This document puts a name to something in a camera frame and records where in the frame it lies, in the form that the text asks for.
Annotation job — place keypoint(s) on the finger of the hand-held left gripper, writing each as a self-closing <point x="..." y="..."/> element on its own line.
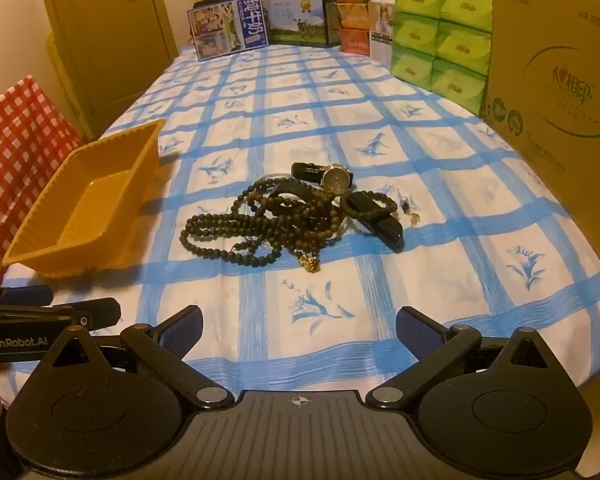
<point x="30" y="294"/>
<point x="100" y="312"/>

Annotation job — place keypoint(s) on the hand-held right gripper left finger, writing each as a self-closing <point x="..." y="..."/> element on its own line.
<point x="182" y="332"/>

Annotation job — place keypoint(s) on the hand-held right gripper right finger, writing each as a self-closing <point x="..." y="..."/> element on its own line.
<point x="416" y="332"/>

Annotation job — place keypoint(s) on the yellow plastic tray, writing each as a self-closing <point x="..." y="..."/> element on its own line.
<point x="95" y="200"/>

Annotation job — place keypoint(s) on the black fitness band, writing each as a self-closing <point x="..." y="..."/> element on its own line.
<point x="385" y="230"/>

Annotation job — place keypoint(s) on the small crystal earrings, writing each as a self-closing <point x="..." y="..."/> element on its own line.
<point x="414" y="217"/>

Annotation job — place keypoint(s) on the gold charm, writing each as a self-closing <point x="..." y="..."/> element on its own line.
<point x="310" y="264"/>

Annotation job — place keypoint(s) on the red checked cloth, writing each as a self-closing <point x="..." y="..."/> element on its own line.
<point x="15" y="145"/>

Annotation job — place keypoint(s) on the blue checked bedsheet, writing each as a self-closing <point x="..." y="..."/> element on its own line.
<point x="330" y="110"/>

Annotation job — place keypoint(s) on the olive wooden door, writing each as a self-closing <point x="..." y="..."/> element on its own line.
<point x="105" y="35"/>

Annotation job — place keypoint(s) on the large printed cardboard box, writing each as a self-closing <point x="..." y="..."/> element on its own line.
<point x="555" y="85"/>

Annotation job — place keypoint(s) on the stack of green tissue packs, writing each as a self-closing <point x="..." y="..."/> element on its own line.
<point x="440" y="45"/>

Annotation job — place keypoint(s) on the red orange noodle box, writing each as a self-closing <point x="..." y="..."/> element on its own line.
<point x="355" y="40"/>

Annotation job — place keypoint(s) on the white product box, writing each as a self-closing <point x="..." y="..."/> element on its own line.
<point x="382" y="30"/>

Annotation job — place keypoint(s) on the blue milk carton box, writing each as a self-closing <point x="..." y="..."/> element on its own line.
<point x="230" y="27"/>

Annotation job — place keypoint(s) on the green white cow milk box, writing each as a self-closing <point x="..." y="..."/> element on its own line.
<point x="300" y="20"/>

